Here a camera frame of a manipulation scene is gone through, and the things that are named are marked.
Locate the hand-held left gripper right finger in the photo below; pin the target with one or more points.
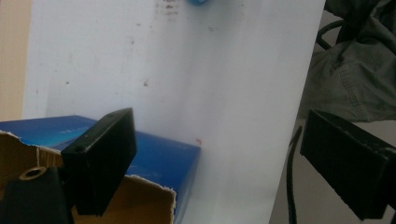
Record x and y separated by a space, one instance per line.
348 168

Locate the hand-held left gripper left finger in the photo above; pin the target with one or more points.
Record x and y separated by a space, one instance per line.
99 161

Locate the blue cardboard box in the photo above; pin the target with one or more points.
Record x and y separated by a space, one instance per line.
162 161

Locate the grey-green cloth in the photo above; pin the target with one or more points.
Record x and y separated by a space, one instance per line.
351 84

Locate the small blue object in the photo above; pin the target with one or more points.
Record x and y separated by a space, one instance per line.
197 1

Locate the black metal chair frame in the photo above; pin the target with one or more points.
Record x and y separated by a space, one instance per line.
327 32

